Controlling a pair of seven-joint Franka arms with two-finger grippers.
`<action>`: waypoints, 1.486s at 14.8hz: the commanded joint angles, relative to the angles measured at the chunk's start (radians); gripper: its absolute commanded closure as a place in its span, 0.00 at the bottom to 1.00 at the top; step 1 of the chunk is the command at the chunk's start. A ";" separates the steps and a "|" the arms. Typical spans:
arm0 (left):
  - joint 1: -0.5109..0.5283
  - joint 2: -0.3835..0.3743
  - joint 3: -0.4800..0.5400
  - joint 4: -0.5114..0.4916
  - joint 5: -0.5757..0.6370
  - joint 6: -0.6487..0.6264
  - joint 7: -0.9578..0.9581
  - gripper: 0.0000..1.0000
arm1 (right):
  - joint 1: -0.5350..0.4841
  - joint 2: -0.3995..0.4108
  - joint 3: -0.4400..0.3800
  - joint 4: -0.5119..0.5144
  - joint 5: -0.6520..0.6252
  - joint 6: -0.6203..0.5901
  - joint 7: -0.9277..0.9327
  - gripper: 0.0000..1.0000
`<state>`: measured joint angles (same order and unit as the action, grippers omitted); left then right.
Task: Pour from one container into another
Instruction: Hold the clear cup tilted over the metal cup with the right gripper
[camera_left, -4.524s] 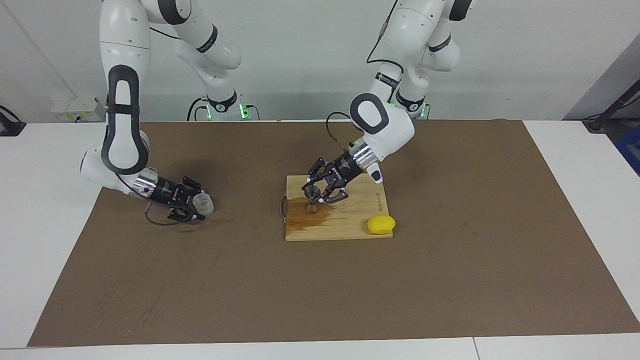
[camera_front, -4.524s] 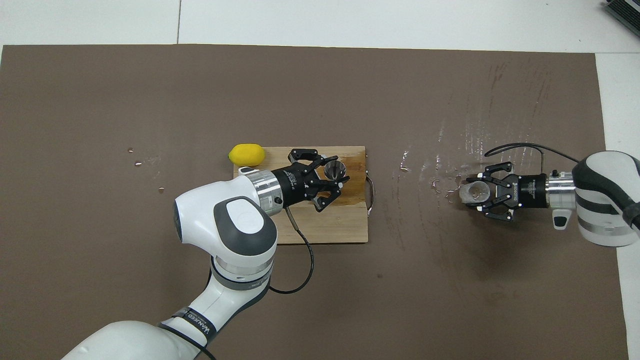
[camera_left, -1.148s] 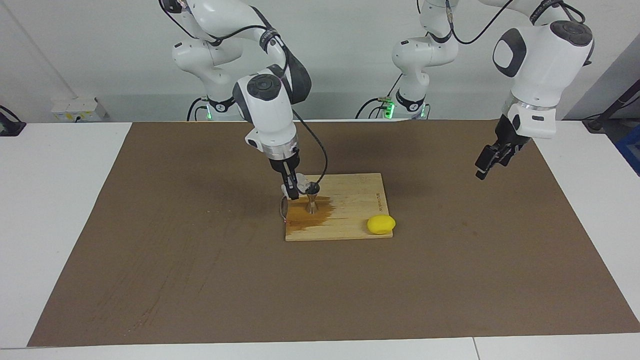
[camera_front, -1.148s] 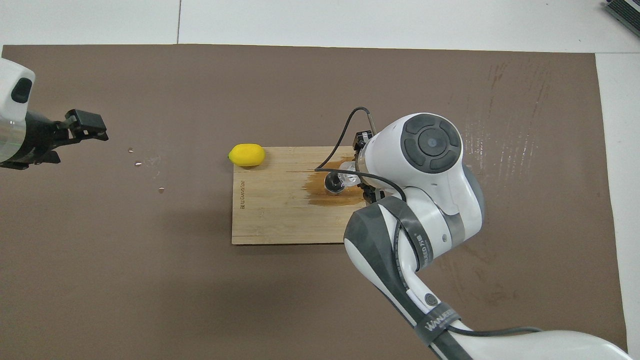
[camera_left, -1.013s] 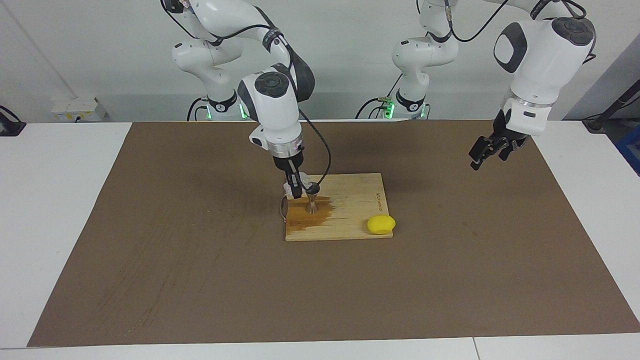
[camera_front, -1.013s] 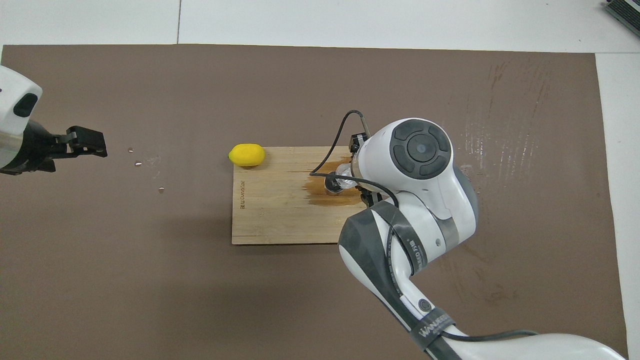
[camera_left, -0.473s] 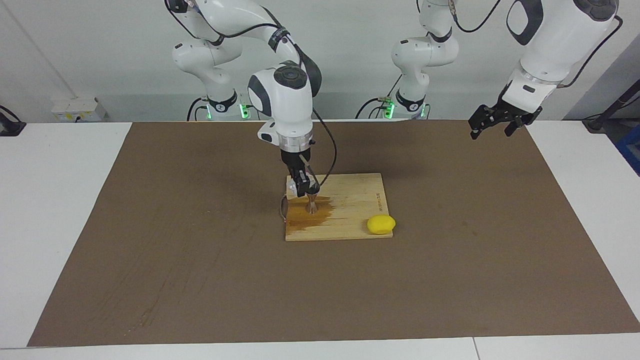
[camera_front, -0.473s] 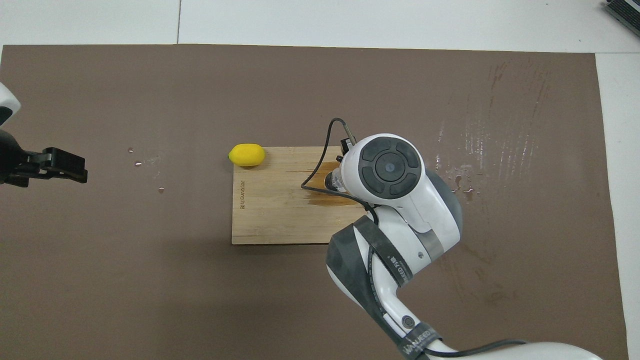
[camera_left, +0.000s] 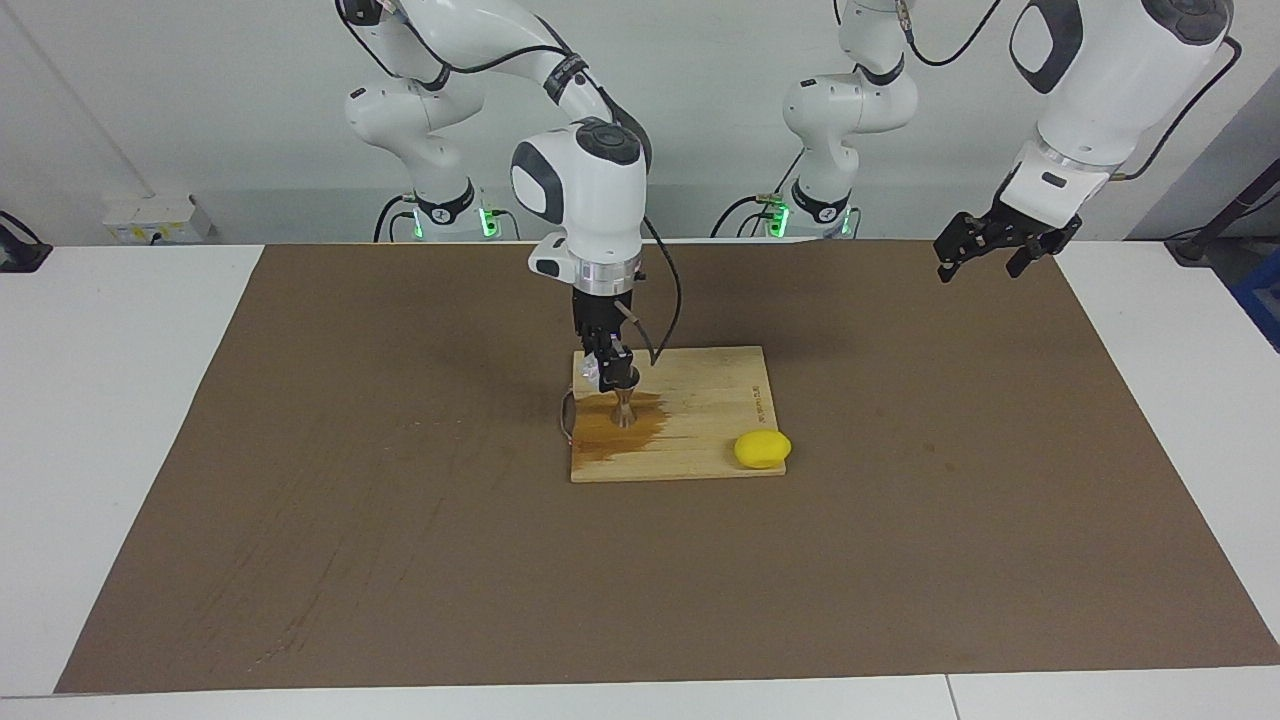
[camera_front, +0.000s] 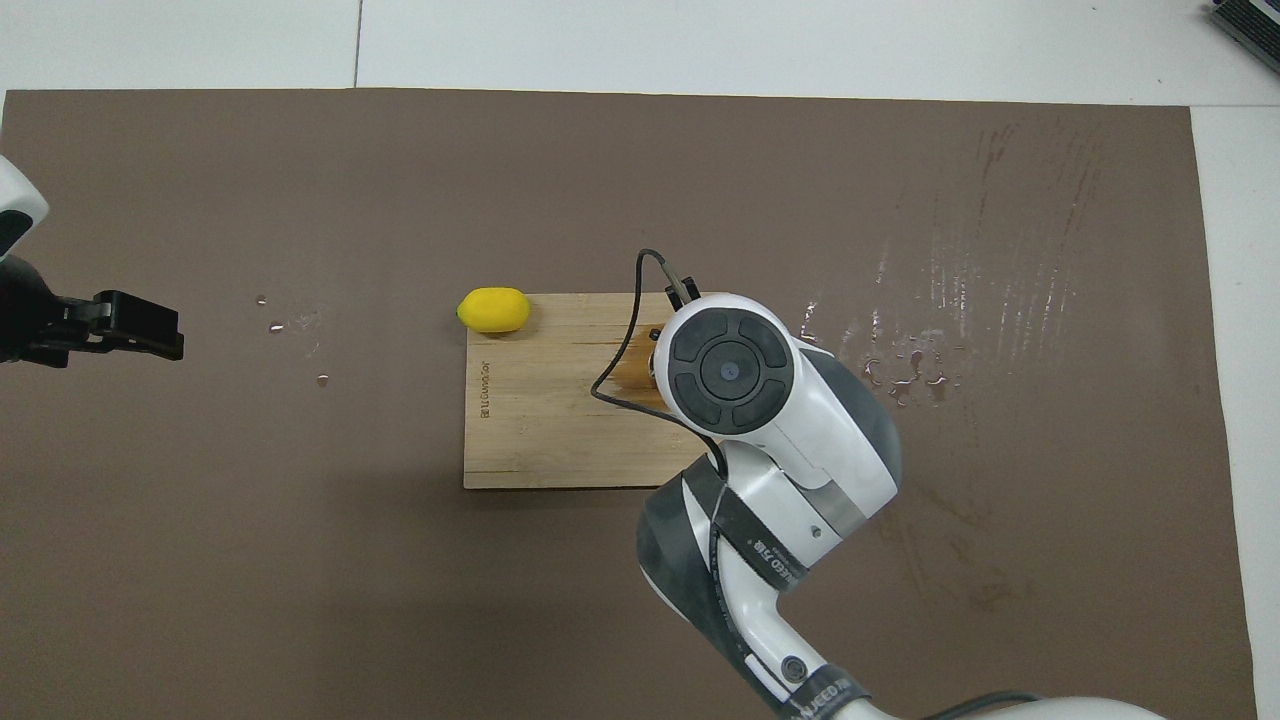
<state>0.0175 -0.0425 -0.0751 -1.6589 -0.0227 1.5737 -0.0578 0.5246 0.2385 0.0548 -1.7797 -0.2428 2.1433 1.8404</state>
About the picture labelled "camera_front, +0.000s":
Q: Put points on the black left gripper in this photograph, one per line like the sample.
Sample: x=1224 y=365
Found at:
x=25 y=320

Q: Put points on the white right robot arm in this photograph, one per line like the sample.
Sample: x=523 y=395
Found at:
x=800 y=450

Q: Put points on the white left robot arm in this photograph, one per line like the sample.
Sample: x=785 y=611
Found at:
x=15 y=200

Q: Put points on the brown table mat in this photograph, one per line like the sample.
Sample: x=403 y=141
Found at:
x=300 y=600

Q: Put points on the yellow lemon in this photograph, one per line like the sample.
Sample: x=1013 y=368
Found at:
x=493 y=310

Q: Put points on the wooden cutting board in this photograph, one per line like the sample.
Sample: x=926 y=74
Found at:
x=540 y=420

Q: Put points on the dark ribbed device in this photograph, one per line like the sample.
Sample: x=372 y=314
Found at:
x=1250 y=25

